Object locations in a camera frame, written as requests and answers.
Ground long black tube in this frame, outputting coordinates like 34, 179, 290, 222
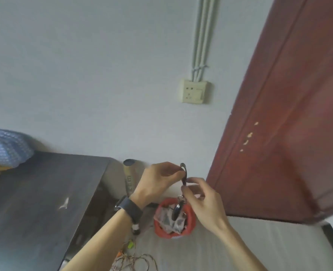
123, 159, 144, 236

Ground white wall conduit pipes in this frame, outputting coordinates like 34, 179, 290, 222
192, 0, 220, 82

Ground black wrist watch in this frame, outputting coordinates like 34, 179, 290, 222
114, 195, 144, 225

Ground person's left hand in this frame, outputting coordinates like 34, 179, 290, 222
129, 161, 187, 208

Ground blue dotted pouch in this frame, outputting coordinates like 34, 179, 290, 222
0, 128, 34, 169

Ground bunch of keys black strap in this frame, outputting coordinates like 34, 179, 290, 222
172, 163, 188, 222

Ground person's right hand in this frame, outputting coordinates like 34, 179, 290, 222
181, 177, 230, 238

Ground beige wall socket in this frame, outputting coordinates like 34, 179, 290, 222
180, 79, 209, 104

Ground pink waste basket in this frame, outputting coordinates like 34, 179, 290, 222
154, 197, 197, 240

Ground crumpled paper trash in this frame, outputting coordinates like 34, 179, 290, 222
156, 204, 188, 233

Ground dark red wooden door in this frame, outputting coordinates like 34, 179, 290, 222
205, 0, 333, 225

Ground person's left forearm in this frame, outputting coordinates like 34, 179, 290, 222
60, 213, 133, 271

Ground person's right forearm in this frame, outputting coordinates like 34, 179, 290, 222
211, 222, 269, 271

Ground tangled thin cables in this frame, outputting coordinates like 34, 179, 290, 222
109, 252, 158, 271

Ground dark grey table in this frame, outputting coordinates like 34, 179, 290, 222
0, 151, 113, 271

